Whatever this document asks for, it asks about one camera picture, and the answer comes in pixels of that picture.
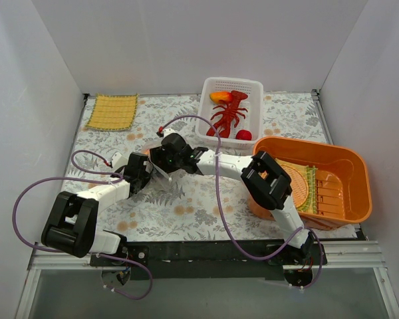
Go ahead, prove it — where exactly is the clear zip top bag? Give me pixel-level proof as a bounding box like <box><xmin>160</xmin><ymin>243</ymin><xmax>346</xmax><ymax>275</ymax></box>
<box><xmin>141</xmin><ymin>141</ymin><xmax>172</xmax><ymax>190</ymax></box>

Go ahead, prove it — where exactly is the orange yellow fake mango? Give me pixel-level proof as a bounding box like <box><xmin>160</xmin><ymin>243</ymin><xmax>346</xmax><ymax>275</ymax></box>
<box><xmin>209</xmin><ymin>91</ymin><xmax>233</xmax><ymax>104</ymax></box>

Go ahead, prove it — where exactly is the red fake lobster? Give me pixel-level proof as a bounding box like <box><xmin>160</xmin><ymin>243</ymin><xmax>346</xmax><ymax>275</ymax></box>
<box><xmin>206</xmin><ymin>90</ymin><xmax>248</xmax><ymax>138</ymax></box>

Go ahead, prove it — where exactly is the red fake tomato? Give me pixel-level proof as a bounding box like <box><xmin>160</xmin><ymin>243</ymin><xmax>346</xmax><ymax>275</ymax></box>
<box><xmin>235</xmin><ymin>130</ymin><xmax>252</xmax><ymax>141</ymax></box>

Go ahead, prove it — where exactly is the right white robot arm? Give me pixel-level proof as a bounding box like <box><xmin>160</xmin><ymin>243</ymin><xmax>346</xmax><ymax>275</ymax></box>
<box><xmin>149</xmin><ymin>133</ymin><xmax>314</xmax><ymax>264</ymax></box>

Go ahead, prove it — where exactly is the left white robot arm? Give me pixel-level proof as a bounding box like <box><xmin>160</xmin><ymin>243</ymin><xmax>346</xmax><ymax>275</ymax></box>
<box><xmin>41</xmin><ymin>153</ymin><xmax>152</xmax><ymax>266</ymax></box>

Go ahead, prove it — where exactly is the yellow woven mat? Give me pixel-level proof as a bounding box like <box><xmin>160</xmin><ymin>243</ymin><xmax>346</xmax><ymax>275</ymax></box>
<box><xmin>86</xmin><ymin>94</ymin><xmax>138</xmax><ymax>132</ymax></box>

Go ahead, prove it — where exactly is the white perforated plastic basket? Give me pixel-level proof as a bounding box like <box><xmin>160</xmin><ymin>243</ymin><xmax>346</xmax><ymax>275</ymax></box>
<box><xmin>196</xmin><ymin>77</ymin><xmax>264</xmax><ymax>149</ymax></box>

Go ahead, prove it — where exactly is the round woven bamboo tray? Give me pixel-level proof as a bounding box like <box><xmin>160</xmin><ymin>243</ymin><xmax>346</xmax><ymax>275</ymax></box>
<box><xmin>277</xmin><ymin>159</ymin><xmax>309</xmax><ymax>208</ymax></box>

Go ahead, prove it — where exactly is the green bamboo mat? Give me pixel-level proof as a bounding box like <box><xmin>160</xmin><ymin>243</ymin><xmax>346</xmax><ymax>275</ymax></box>
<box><xmin>274</xmin><ymin>158</ymin><xmax>320</xmax><ymax>215</ymax></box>

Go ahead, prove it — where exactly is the orange plastic tub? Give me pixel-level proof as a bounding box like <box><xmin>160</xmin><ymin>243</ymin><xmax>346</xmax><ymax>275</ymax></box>
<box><xmin>253</xmin><ymin>136</ymin><xmax>372</xmax><ymax>231</ymax></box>

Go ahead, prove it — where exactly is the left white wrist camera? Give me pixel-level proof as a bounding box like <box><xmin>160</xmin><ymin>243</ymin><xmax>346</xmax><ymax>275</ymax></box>
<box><xmin>110</xmin><ymin>152</ymin><xmax>128</xmax><ymax>169</ymax></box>

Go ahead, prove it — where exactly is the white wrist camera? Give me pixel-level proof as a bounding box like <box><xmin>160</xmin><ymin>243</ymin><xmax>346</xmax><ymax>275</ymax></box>
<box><xmin>110</xmin><ymin>152</ymin><xmax>128</xmax><ymax>169</ymax></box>
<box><xmin>156</xmin><ymin>126</ymin><xmax>164</xmax><ymax>138</ymax></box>

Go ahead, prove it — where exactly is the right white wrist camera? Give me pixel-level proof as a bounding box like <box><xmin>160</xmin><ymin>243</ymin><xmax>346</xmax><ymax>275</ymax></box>
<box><xmin>156</xmin><ymin>126</ymin><xmax>164</xmax><ymax>138</ymax></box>

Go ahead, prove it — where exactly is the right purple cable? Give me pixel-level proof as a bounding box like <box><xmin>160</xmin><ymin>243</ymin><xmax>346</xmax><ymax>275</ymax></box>
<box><xmin>161</xmin><ymin>115</ymin><xmax>324</xmax><ymax>289</ymax></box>

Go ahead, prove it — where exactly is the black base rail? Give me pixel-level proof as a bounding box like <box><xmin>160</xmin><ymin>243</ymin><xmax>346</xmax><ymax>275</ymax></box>
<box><xmin>89</xmin><ymin>239</ymin><xmax>329</xmax><ymax>282</ymax></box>

